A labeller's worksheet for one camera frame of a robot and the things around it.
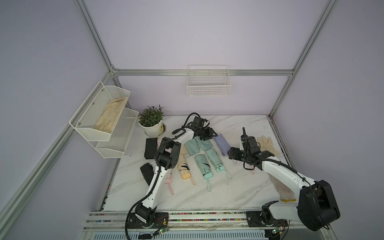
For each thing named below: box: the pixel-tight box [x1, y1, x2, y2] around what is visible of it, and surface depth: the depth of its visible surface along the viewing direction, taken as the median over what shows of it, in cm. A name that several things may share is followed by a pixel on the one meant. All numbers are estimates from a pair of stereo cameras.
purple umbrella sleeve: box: [213, 133, 230, 157], surface depth 106 cm
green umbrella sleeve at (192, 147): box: [184, 138, 201, 156], surface depth 103 cm
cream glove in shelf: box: [94, 96, 128, 133], surface depth 80 cm
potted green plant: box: [138, 104, 164, 138], surface depth 100 cm
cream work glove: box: [257, 135, 279, 157], surface depth 105 cm
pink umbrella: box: [164, 172, 174, 195], surface depth 87 cm
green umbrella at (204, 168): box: [194, 154, 213, 192], surface depth 92 cm
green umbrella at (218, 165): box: [205, 148, 232, 180], surface depth 94 cm
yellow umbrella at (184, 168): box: [177, 153, 196, 186], surface depth 90 cm
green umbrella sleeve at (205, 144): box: [194, 136, 214, 151], surface depth 104 cm
